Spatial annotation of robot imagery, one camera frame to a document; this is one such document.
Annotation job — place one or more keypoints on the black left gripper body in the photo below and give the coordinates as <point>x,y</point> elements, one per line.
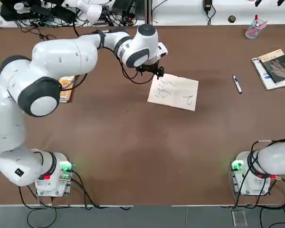
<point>148,67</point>

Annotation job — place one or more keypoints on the white lined notebook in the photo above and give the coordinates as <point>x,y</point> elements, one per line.
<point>180,88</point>

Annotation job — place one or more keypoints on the blue white marker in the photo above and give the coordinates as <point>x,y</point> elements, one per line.
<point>237,84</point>

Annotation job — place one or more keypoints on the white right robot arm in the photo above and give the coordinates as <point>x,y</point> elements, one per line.
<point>275,159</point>

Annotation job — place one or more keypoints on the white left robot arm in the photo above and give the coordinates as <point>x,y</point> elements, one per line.
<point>61,57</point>

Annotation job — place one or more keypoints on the red capped marker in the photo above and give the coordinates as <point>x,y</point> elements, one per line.
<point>256,19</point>

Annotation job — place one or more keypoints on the black finned power supply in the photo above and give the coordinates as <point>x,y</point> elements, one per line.
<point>123,6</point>

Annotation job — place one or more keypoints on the yellow illustrated book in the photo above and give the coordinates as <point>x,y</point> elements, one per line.
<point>66,92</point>

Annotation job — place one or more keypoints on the black power adapter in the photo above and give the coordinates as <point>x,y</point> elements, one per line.
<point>207,6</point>

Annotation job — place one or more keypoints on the clear plastic pen cup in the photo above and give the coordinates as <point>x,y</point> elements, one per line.
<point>251,33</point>

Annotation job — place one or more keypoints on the white blue book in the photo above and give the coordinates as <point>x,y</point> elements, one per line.
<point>267,82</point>

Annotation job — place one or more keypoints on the dark book with hands cover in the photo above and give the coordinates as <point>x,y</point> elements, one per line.
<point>280,67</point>

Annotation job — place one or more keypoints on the white round disc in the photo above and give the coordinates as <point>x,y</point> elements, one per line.
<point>20,9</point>

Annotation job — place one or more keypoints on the grey floor socket cover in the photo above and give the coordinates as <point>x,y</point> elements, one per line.
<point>239,218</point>

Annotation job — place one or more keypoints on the aluminium frame post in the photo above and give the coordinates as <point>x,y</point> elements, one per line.
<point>149,12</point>

